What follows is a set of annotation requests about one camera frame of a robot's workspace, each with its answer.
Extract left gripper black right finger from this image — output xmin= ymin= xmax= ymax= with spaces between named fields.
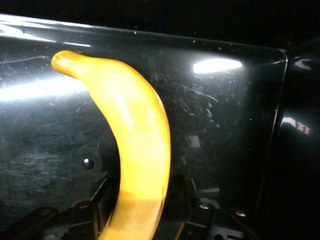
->
xmin=172 ymin=174 xmax=253 ymax=240

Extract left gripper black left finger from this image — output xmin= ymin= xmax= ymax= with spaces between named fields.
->
xmin=4 ymin=176 xmax=113 ymax=240

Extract black plastic box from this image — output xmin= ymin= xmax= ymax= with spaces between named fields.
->
xmin=0 ymin=0 xmax=320 ymax=240

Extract yellow banana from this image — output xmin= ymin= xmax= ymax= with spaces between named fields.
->
xmin=51 ymin=49 xmax=172 ymax=240

